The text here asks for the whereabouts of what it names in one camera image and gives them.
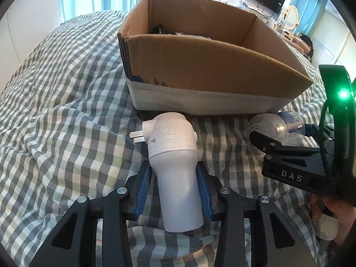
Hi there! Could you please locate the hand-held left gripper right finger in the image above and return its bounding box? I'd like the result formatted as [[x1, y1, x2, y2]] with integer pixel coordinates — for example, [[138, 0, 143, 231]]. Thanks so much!
[[195, 162, 319, 267]]

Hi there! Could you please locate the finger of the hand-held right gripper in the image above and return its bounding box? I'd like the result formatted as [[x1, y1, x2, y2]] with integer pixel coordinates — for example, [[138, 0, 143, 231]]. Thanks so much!
[[304, 122, 334, 141], [249, 131, 320, 157]]

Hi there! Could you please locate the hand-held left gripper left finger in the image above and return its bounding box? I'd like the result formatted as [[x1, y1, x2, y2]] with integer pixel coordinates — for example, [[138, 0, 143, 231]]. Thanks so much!
[[28, 163, 152, 267]]

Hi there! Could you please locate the clear plastic bottle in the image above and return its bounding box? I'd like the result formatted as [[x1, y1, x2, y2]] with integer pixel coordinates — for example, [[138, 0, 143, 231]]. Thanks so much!
[[248, 111, 308, 156]]

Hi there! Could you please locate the brown cardboard box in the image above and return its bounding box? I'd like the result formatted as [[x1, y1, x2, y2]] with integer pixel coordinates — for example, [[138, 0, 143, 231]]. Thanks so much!
[[117, 0, 314, 115]]

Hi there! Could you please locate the person's right hand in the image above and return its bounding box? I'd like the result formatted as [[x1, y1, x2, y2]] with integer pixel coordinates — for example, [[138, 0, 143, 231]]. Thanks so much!
[[310, 192, 356, 246]]

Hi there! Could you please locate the black bag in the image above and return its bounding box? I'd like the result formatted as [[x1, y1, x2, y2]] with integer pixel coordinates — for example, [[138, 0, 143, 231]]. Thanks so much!
[[299, 34, 314, 59]]

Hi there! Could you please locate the white slatted wardrobe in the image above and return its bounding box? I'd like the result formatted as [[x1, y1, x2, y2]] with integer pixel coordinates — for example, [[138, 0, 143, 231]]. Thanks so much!
[[311, 11, 356, 68]]

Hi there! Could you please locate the white dressing table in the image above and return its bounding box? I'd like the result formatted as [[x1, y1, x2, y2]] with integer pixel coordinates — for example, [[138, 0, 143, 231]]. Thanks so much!
[[274, 25, 306, 51]]

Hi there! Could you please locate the checked bed blanket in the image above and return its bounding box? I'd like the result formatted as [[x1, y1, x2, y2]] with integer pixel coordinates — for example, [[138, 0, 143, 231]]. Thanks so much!
[[0, 10, 356, 267]]

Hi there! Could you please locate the white oval mirror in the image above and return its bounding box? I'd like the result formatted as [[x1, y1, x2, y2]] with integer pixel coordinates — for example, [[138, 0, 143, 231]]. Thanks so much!
[[281, 5, 300, 30]]

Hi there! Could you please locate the teal curtain beside wardrobe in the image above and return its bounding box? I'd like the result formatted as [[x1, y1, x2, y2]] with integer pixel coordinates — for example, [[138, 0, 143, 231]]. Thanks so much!
[[289, 0, 334, 35]]

